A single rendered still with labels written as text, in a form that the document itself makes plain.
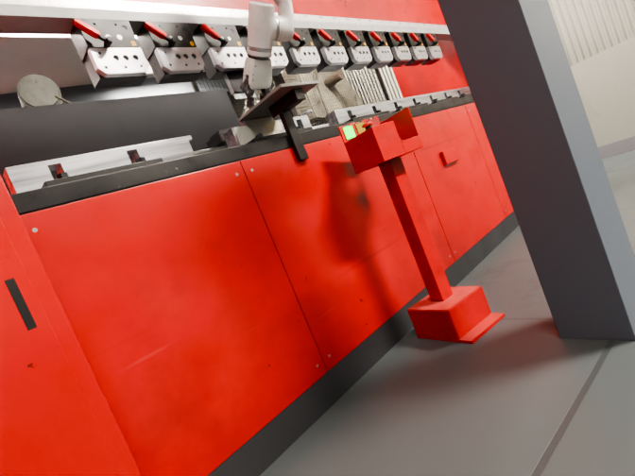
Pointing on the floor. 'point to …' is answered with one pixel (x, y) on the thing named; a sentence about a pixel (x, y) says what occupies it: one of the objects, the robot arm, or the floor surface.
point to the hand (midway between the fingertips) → (256, 102)
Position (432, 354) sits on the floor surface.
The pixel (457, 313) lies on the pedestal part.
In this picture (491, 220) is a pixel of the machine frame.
